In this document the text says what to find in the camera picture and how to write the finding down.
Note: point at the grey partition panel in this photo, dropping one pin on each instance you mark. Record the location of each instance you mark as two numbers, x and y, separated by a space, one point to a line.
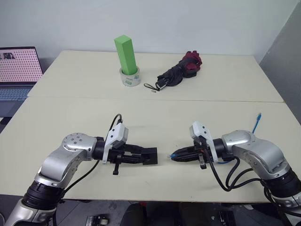
284 58

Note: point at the clear tape roll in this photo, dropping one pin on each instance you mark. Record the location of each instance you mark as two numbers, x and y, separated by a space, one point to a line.
130 80

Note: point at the folded black and red umbrella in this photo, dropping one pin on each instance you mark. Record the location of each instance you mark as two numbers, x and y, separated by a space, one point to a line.
174 73

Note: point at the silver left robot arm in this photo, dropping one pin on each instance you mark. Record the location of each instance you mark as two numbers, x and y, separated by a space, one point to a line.
75 143

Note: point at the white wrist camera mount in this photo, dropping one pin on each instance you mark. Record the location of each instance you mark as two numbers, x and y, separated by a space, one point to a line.
200 129
117 134

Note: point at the small black box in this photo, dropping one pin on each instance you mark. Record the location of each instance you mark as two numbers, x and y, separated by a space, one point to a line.
152 155

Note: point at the black device on floor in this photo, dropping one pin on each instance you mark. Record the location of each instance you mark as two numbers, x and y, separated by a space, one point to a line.
97 220

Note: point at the open laptop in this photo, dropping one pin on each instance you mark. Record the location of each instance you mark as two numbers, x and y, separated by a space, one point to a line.
18 66

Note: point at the dark rounded shape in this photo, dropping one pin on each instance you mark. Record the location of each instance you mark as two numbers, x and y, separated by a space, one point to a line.
135 215

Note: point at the tall green box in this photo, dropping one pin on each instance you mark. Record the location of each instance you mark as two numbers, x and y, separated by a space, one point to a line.
125 56

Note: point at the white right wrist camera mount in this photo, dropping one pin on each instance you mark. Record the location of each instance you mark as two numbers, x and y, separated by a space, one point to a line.
200 129

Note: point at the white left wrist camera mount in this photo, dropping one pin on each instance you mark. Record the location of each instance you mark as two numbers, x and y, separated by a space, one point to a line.
117 134

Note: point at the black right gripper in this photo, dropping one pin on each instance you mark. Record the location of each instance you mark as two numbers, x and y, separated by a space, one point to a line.
202 153

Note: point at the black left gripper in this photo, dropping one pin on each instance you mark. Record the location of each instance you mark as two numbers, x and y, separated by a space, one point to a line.
115 157

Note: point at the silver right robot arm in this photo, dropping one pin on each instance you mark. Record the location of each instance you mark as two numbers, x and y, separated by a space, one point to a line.
258 150

